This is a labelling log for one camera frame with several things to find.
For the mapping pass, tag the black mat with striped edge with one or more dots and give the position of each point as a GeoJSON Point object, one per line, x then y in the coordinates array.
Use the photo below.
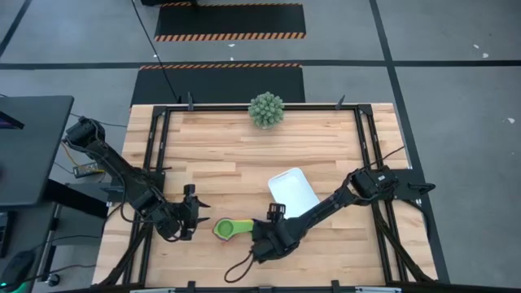
{"type": "Point", "coordinates": [230, 18]}
{"type": "Point", "coordinates": [220, 85]}

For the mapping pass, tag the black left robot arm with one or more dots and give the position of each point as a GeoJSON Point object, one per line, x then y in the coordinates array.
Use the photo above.
{"type": "Point", "coordinates": [110, 156]}

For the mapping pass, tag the green succulent in grey pot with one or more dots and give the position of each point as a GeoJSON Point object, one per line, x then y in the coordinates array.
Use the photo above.
{"type": "Point", "coordinates": [266, 110]}

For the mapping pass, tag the black power adapter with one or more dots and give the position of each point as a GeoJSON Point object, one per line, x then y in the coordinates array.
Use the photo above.
{"type": "Point", "coordinates": [86, 169]}

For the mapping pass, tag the green measuring cup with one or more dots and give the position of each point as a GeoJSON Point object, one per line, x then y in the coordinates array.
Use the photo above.
{"type": "Point", "coordinates": [223, 229]}

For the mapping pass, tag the black computer mouse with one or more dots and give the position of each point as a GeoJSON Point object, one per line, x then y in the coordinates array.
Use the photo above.
{"type": "Point", "coordinates": [16, 268]}

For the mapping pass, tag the white plastic basket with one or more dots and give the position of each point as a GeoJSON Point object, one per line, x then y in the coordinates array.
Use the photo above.
{"type": "Point", "coordinates": [291, 191]}

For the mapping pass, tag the dark laptop screen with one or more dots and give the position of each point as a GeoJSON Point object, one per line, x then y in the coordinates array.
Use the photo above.
{"type": "Point", "coordinates": [8, 121]}

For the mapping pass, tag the black table clamp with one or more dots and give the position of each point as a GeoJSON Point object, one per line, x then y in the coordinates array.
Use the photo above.
{"type": "Point", "coordinates": [335, 285]}
{"type": "Point", "coordinates": [191, 285]}

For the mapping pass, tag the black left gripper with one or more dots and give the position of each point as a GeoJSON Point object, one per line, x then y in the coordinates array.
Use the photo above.
{"type": "Point", "coordinates": [179, 217]}

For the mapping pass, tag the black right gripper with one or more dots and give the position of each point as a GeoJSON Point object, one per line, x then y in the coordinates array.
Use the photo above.
{"type": "Point", "coordinates": [281, 238]}

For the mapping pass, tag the dark grey desk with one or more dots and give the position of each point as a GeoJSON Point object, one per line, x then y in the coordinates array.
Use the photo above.
{"type": "Point", "coordinates": [32, 150]}

